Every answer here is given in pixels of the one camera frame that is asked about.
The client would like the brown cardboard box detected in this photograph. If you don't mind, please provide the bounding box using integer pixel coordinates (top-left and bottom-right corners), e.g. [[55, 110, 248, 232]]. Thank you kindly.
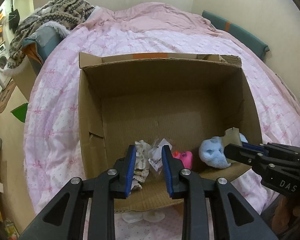
[[78, 51, 264, 213]]

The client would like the pink rubber duck toy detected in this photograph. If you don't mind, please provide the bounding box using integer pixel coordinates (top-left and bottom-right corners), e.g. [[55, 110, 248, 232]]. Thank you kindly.
[[172, 151, 193, 170]]

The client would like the pink patterned quilt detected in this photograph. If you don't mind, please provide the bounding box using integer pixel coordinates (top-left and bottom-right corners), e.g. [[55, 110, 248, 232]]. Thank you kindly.
[[22, 2, 300, 240]]

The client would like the light blue fluffy sock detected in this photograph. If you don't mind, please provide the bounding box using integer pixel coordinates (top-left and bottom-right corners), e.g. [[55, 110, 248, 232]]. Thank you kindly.
[[199, 133, 248, 169]]

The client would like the black hanging bag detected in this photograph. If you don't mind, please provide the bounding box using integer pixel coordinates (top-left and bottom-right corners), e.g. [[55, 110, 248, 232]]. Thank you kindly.
[[8, 9, 20, 33]]

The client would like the grey lace scrunchie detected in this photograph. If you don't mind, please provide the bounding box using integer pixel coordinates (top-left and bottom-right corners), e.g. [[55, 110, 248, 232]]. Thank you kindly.
[[131, 140, 151, 191]]

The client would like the teal pillow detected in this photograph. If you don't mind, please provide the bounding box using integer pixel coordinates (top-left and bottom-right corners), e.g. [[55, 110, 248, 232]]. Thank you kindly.
[[21, 25, 65, 75]]

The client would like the teal headboard cushion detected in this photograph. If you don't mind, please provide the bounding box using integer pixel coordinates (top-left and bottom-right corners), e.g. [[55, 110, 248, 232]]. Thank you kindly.
[[202, 10, 270, 61]]

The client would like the white washing machine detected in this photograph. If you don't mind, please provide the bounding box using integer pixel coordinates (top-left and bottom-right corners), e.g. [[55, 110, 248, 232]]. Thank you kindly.
[[0, 43, 11, 89]]

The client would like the green dustpan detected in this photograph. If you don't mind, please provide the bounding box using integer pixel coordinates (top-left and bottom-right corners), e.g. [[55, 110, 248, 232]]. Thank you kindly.
[[11, 103, 28, 123]]

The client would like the patterned knit blanket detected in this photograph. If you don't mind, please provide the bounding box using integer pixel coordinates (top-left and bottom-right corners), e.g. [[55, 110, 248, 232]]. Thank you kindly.
[[3, 0, 95, 76]]

